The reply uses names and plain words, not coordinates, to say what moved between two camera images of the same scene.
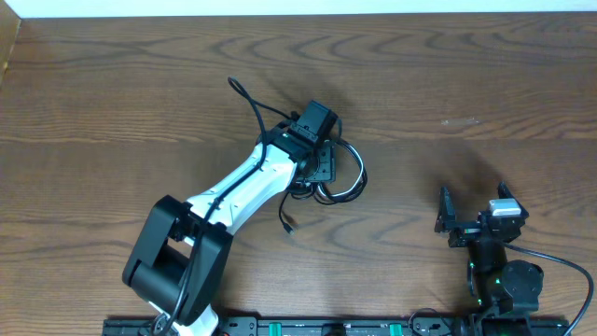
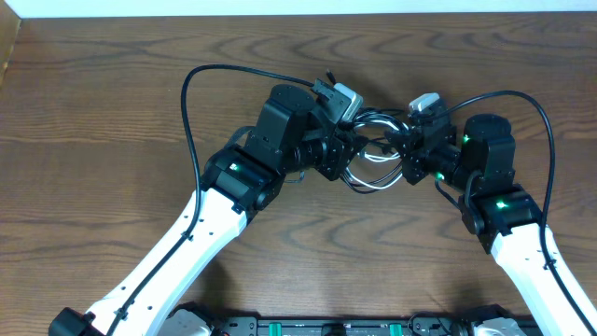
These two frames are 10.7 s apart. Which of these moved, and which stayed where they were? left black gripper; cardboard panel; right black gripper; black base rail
Moved: left black gripper; right black gripper
Stayed: cardboard panel; black base rail
